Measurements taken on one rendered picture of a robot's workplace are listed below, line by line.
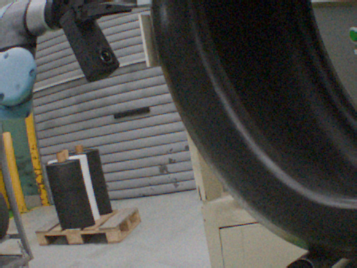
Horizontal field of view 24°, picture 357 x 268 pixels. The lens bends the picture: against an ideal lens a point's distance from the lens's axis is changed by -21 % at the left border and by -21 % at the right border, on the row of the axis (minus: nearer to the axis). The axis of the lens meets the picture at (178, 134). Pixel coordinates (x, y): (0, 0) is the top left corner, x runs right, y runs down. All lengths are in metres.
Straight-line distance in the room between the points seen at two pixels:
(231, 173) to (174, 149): 9.46
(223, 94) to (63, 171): 6.46
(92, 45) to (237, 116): 0.30
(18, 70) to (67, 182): 6.29
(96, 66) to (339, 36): 0.68
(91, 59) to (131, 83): 9.31
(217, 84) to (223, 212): 0.94
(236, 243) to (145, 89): 8.61
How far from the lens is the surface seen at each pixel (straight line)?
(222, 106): 0.90
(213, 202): 1.84
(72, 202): 7.37
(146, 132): 10.43
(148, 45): 0.96
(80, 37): 1.14
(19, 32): 1.22
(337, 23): 1.68
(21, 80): 1.08
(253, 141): 0.89
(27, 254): 5.61
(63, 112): 10.74
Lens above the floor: 1.13
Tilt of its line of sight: 3 degrees down
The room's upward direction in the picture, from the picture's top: 11 degrees counter-clockwise
